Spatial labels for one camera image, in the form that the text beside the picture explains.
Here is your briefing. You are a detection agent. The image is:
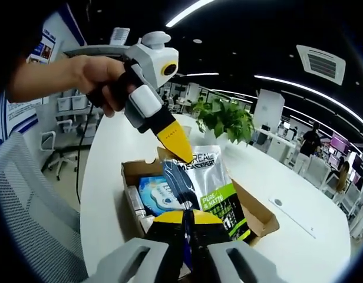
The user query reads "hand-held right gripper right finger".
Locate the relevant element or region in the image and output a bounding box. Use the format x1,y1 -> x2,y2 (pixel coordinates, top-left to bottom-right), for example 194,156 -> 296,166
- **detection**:
189,209 -> 278,283

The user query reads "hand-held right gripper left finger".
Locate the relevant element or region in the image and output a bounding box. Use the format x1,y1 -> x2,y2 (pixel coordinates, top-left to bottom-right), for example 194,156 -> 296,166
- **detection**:
88,209 -> 188,283

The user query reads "blue wet wipes pack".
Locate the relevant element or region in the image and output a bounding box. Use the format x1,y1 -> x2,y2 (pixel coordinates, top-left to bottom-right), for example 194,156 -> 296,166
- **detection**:
138,176 -> 188,218

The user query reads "grey green soft pouch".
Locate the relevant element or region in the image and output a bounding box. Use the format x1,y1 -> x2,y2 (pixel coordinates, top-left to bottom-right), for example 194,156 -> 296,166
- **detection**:
162,145 -> 252,241

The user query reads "brown cardboard shoe box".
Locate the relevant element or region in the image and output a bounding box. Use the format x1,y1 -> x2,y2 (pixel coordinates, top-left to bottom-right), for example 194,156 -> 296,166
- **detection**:
121,146 -> 280,247

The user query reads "white ribbed box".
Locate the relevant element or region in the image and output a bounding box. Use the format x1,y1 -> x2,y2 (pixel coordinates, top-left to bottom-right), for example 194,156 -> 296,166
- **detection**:
110,27 -> 131,45

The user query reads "person's left hand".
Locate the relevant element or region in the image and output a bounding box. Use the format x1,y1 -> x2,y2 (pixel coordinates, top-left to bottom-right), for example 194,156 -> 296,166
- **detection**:
71,54 -> 138,119

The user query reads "grey shelf with white bins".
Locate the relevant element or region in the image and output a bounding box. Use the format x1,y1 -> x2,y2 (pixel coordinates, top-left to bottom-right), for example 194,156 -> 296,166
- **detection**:
39,44 -> 129,142

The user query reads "green potted plant white pot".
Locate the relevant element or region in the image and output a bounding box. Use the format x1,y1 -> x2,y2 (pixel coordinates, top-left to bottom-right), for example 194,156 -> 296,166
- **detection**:
190,97 -> 256,148

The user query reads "white swivel chair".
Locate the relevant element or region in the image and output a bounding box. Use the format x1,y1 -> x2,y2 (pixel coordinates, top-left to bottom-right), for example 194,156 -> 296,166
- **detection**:
39,117 -> 79,180

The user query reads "white office desk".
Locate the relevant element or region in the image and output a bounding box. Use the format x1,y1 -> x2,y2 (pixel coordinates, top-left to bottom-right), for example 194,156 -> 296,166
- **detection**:
253,126 -> 297,164

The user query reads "group of white office chairs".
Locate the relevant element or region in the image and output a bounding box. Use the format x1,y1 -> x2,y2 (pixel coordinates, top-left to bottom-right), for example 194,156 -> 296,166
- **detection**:
293,153 -> 363,236

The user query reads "grey mesh office chair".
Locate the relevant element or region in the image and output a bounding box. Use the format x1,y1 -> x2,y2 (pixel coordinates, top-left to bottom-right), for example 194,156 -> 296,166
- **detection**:
0,132 -> 91,283

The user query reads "bank of pink screens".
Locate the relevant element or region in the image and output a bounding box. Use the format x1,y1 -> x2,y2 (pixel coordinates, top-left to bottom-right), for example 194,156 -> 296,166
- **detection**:
328,131 -> 363,183

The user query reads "white ceiling air conditioner vent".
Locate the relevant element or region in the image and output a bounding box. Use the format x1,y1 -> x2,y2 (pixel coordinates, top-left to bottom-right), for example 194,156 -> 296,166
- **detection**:
296,44 -> 347,86

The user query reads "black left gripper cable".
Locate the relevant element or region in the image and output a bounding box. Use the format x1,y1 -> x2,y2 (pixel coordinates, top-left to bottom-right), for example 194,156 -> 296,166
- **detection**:
75,104 -> 95,207

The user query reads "blue white wall poster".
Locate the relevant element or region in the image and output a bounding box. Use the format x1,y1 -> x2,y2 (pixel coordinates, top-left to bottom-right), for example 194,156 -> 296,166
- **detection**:
27,29 -> 58,65

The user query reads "large blue white wall board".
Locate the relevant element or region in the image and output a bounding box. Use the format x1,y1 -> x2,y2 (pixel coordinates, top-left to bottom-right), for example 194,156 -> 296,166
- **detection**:
4,91 -> 42,133

